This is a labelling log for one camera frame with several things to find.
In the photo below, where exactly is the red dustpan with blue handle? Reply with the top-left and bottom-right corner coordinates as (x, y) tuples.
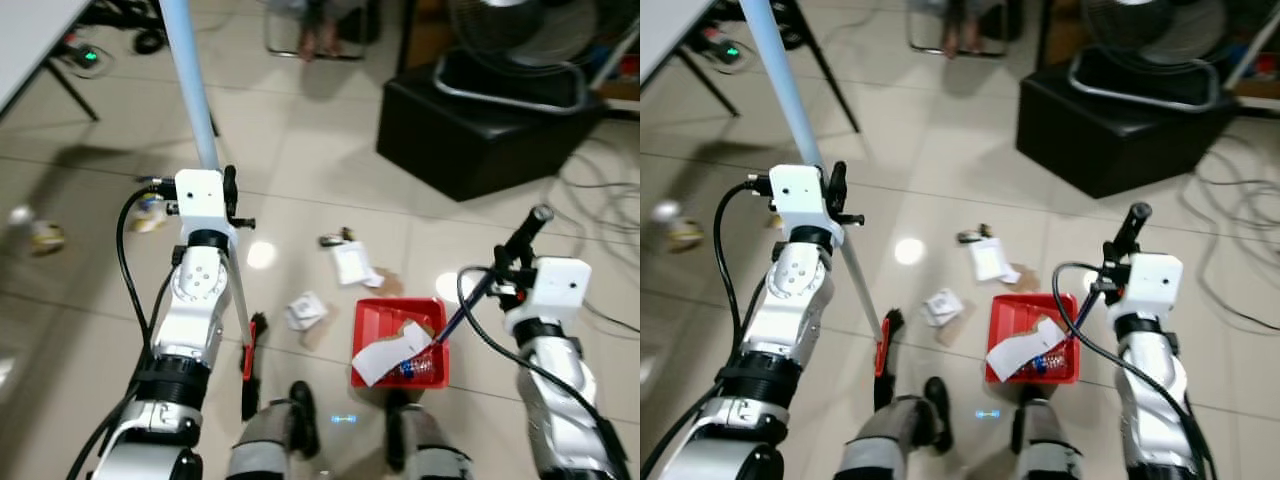
(350, 205), (555, 389)
(985, 202), (1153, 386)

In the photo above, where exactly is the light blue handled broom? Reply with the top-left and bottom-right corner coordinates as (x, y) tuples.
(738, 0), (906, 411)
(158, 0), (271, 421)

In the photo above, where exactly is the dark floor fan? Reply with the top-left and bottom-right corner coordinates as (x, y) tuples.
(435, 0), (611, 113)
(1068, 0), (1251, 113)

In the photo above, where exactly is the crumpled white paper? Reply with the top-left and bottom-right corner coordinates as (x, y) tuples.
(285, 292), (329, 331)
(920, 288), (963, 329)

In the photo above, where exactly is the white paper sheet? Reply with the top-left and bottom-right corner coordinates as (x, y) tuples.
(985, 318), (1066, 381)
(352, 322), (433, 386)

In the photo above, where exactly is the white flat packet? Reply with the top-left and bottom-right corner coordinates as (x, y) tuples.
(968, 238), (1011, 283)
(330, 240), (376, 288)

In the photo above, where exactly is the large black box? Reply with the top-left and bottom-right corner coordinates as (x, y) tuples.
(1017, 55), (1241, 199)
(377, 50), (606, 203)

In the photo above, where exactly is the crushed yellow white can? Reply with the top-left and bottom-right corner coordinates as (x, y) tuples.
(8, 205), (66, 256)
(650, 200), (706, 253)

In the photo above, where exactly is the power strip with green light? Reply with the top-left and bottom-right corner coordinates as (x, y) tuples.
(60, 38), (113, 76)
(700, 30), (749, 66)

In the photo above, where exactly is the robot right leg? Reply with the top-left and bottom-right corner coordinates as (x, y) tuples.
(1010, 385), (1086, 480)
(385, 390), (473, 480)

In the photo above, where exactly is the robot leg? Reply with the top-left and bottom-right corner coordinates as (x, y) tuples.
(228, 380), (321, 480)
(1010, 385), (1086, 480)
(835, 375), (956, 480)
(385, 390), (473, 480)

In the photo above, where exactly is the robot left leg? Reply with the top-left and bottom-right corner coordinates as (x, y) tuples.
(228, 380), (321, 480)
(835, 375), (956, 480)

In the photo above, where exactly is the white folding table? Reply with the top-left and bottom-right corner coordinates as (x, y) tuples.
(640, 0), (861, 133)
(0, 0), (221, 139)

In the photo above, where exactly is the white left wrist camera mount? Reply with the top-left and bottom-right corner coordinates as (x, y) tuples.
(175, 168), (229, 249)
(770, 165), (831, 246)

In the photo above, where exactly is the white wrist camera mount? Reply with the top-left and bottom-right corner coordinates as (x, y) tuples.
(770, 165), (831, 246)
(175, 168), (229, 249)
(503, 257), (593, 336)
(1108, 252), (1184, 326)

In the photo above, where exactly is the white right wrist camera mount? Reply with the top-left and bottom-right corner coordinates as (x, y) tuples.
(503, 257), (593, 336)
(1108, 252), (1184, 326)

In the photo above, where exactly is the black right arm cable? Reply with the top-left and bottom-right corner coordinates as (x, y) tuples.
(457, 265), (631, 480)
(1052, 262), (1216, 480)

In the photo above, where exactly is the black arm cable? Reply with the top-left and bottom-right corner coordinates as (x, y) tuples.
(457, 265), (631, 480)
(65, 178), (181, 480)
(645, 175), (776, 480)
(1052, 262), (1216, 480)

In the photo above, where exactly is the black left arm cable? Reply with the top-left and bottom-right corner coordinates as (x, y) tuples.
(645, 175), (776, 480)
(65, 178), (181, 480)

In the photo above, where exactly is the grey floor cable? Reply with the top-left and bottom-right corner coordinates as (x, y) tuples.
(1180, 130), (1280, 336)
(555, 135), (641, 266)

